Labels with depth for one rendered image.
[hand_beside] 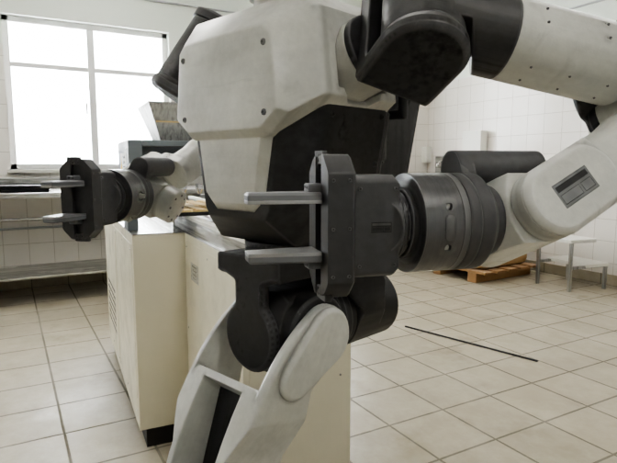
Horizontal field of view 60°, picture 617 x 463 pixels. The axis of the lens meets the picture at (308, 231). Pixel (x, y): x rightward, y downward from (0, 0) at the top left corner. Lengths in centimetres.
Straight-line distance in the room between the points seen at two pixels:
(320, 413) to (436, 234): 124
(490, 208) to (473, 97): 615
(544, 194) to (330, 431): 129
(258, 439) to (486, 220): 41
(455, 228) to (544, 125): 552
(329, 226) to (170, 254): 167
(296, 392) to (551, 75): 48
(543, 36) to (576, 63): 5
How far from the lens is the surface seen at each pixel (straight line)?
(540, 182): 50
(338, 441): 171
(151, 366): 217
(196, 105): 74
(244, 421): 70
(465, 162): 51
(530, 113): 608
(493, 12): 62
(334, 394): 164
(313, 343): 71
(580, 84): 68
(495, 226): 48
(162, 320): 212
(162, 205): 98
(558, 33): 65
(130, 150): 203
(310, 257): 44
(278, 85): 62
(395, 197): 45
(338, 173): 43
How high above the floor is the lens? 109
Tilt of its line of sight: 7 degrees down
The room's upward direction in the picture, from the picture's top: straight up
